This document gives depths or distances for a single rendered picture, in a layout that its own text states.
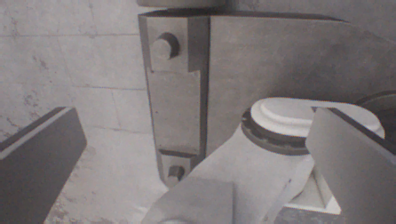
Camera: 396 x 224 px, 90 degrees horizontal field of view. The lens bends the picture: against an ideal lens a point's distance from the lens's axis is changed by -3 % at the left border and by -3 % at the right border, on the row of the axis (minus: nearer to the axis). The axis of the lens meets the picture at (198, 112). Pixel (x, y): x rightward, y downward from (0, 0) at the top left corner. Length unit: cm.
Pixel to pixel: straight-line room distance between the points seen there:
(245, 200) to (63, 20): 75
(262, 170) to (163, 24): 31
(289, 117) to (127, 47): 54
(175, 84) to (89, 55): 41
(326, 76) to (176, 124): 36
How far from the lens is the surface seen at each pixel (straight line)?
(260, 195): 29
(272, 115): 35
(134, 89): 77
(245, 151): 34
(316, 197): 50
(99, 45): 78
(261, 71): 47
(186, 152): 58
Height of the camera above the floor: 61
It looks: 57 degrees down
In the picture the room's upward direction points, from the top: 159 degrees counter-clockwise
